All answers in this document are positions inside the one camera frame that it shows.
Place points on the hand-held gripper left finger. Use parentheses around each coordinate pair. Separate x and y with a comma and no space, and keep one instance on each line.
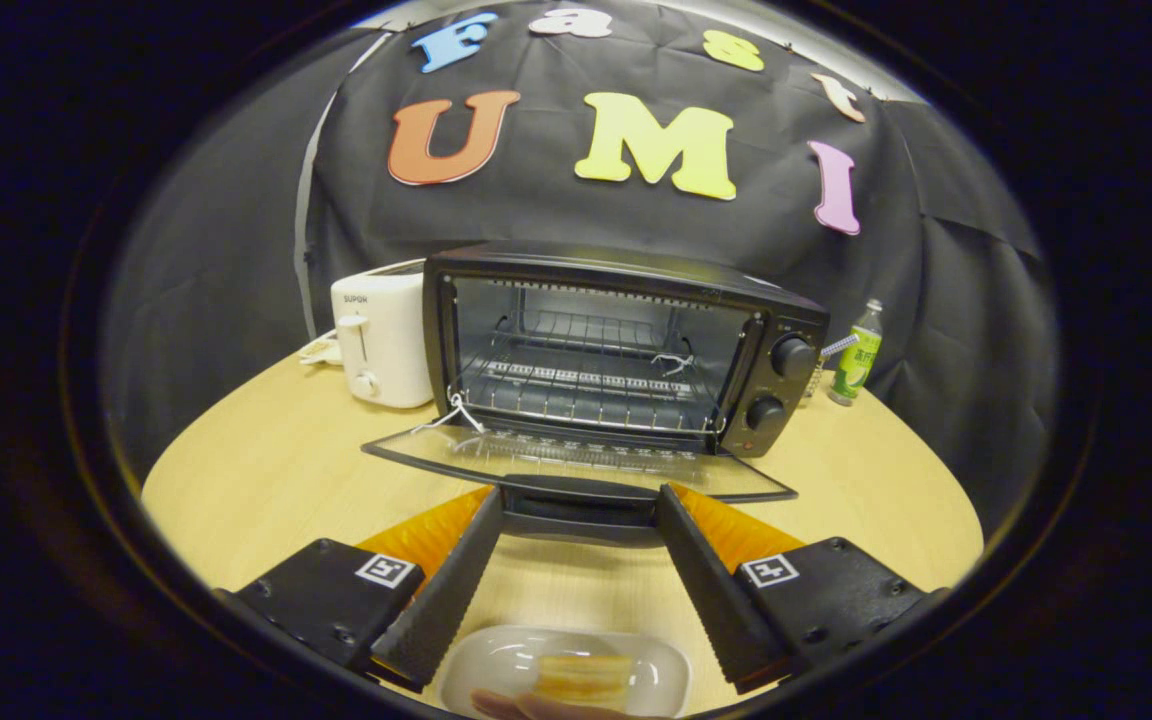
(451,590)

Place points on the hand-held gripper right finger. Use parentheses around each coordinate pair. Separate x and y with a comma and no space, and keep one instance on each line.
(711,590)

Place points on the white rectangular plate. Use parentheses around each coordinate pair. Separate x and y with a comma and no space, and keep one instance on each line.
(496,660)

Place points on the yellow bread roll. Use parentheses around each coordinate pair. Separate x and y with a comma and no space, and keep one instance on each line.
(584,676)

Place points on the black toaster oven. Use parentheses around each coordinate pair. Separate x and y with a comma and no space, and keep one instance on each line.
(636,275)

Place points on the white pop-up toaster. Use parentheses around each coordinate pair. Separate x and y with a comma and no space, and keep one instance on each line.
(386,340)

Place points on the green drink bottle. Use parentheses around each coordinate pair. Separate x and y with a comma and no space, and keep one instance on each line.
(857,360)

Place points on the small white saucer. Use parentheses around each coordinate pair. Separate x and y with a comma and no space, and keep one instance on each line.
(321,350)

